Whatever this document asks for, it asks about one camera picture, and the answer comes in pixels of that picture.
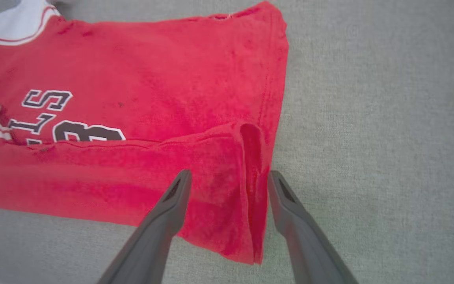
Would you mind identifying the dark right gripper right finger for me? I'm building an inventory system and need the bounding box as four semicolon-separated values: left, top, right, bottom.
267;170;360;284

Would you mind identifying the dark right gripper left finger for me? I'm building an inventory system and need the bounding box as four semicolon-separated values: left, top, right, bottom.
96;170;193;284

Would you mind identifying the red jersey with white trim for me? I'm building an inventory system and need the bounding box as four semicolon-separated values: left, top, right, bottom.
0;0;290;265

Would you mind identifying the grey fabric sofa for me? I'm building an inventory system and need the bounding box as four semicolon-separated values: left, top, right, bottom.
0;0;454;284

